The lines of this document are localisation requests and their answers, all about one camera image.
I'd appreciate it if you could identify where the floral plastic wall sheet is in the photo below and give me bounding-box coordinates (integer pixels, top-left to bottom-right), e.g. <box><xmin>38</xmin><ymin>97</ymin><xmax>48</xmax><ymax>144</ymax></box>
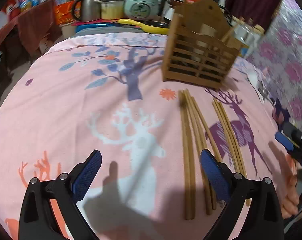
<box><xmin>246</xmin><ymin>0</ymin><xmax>302</xmax><ymax>140</ymax></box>

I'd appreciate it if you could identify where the clear plastic bottle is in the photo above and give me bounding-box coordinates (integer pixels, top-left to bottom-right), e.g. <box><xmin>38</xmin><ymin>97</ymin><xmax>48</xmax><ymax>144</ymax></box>
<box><xmin>232</xmin><ymin>17</ymin><xmax>265</xmax><ymax>53</ymax></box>

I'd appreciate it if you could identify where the light green rice cooker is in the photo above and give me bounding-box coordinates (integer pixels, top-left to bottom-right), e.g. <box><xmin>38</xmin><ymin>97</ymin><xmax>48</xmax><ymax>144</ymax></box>
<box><xmin>123</xmin><ymin>0</ymin><xmax>162</xmax><ymax>22</ymax></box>

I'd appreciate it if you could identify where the cream enamel pot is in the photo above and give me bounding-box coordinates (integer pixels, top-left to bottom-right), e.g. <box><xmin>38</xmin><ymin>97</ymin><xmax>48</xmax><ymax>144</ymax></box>
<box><xmin>96</xmin><ymin>0</ymin><xmax>126</xmax><ymax>20</ymax></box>

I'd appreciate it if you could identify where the stainless steel kettle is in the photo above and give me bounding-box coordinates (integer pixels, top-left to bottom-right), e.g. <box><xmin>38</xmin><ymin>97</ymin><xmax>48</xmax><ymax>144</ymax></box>
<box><xmin>71</xmin><ymin>0</ymin><xmax>101</xmax><ymax>22</ymax></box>

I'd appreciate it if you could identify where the red cloth covered table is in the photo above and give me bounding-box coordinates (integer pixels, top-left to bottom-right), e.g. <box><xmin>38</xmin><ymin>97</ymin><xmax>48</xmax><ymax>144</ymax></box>
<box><xmin>0</xmin><ymin>0</ymin><xmax>63</xmax><ymax>55</ymax></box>

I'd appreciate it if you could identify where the maroon curtain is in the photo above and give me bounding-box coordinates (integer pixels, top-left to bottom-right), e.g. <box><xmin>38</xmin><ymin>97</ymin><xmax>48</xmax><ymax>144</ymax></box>
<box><xmin>224</xmin><ymin>0</ymin><xmax>287</xmax><ymax>30</ymax></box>

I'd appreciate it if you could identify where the wooden chopstick holder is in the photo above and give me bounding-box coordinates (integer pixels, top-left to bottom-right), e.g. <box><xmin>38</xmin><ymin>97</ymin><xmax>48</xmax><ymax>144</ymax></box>
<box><xmin>161</xmin><ymin>0</ymin><xmax>244</xmax><ymax>90</ymax></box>

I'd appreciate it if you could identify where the metal spoon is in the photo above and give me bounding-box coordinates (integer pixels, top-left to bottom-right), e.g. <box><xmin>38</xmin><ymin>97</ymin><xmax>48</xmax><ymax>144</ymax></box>
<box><xmin>257</xmin><ymin>81</ymin><xmax>268</xmax><ymax>103</ymax></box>

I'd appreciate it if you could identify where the cooking oil bottle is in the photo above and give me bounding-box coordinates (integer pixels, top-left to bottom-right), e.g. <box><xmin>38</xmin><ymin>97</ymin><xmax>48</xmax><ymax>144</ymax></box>
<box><xmin>19</xmin><ymin>0</ymin><xmax>33</xmax><ymax>12</ymax></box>

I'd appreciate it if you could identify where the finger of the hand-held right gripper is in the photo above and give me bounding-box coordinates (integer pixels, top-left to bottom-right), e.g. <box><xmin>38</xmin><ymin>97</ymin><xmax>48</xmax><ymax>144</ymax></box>
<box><xmin>275</xmin><ymin>132</ymin><xmax>302</xmax><ymax>161</ymax></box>
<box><xmin>281</xmin><ymin>122</ymin><xmax>302</xmax><ymax>143</ymax></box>

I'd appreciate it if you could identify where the bunch of wooden chopsticks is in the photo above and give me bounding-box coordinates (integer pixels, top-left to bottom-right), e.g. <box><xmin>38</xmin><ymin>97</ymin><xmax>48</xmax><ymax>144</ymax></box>
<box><xmin>178</xmin><ymin>89</ymin><xmax>252</xmax><ymax>220</ymax></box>

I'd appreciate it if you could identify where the pink deer printed blanket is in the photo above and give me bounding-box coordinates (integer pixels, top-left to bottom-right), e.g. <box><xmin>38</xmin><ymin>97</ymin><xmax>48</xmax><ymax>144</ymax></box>
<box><xmin>0</xmin><ymin>31</ymin><xmax>291</xmax><ymax>240</ymax></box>

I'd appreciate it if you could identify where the person's right hand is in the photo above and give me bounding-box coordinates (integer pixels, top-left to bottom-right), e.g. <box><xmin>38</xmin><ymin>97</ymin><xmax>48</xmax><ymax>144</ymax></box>
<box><xmin>282</xmin><ymin>175</ymin><xmax>302</xmax><ymax>218</ymax></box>

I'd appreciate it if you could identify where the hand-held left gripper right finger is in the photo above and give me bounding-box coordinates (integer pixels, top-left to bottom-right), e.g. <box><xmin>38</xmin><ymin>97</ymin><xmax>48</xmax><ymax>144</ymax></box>
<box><xmin>200</xmin><ymin>149</ymin><xmax>285</xmax><ymax>240</ymax></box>

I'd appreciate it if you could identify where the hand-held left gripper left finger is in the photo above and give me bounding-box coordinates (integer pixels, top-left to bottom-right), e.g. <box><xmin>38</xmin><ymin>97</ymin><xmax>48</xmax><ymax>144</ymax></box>
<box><xmin>18</xmin><ymin>149</ymin><xmax>103</xmax><ymax>240</ymax></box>

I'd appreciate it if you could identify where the blue mat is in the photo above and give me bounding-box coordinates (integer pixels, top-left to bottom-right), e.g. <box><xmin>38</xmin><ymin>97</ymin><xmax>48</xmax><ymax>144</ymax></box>
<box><xmin>75</xmin><ymin>22</ymin><xmax>141</xmax><ymax>33</ymax></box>

